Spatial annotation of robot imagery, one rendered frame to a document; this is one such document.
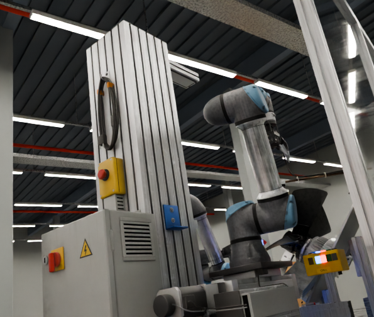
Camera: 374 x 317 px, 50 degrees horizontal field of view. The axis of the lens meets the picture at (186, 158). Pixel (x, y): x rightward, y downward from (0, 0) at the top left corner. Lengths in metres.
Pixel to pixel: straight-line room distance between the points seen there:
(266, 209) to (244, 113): 0.35
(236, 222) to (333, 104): 0.66
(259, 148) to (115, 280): 0.67
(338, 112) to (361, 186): 0.18
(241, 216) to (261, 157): 0.23
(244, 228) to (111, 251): 0.53
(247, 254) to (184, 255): 0.22
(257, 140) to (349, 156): 0.56
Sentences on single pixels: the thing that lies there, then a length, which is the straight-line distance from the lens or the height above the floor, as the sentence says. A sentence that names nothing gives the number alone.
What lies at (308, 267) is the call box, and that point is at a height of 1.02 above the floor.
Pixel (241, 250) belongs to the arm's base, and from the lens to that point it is 1.48.
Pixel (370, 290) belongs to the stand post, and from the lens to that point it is 2.38.
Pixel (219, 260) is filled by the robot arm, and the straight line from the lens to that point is 2.17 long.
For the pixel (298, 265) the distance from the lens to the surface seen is 2.34.
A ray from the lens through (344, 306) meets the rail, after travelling 1.93.
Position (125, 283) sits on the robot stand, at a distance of 1.18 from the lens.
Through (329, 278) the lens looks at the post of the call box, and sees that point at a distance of 1.93.
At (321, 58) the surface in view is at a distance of 1.05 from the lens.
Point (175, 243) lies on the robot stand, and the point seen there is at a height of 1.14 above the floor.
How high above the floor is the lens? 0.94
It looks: 20 degrees up
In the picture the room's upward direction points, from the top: 9 degrees counter-clockwise
